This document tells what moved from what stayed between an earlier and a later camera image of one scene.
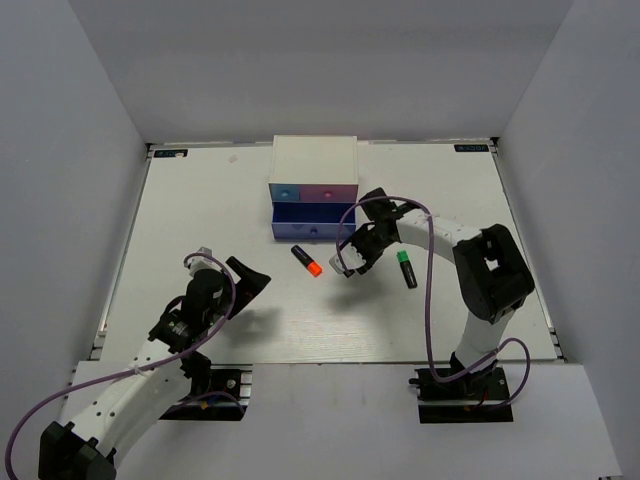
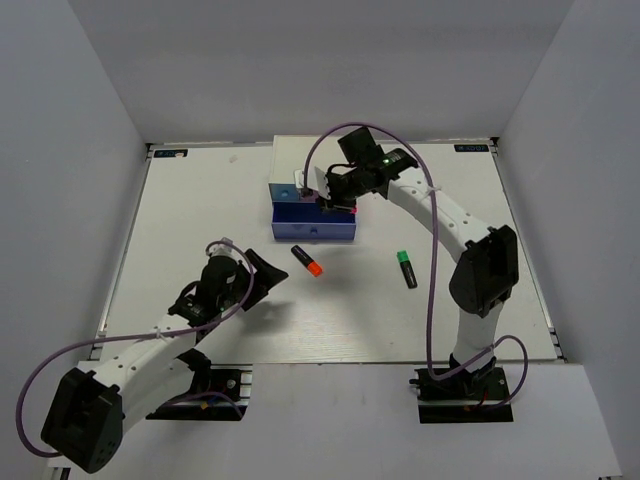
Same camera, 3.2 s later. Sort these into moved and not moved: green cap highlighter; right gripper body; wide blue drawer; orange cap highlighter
Moved: right gripper body
Not moved: green cap highlighter; wide blue drawer; orange cap highlighter
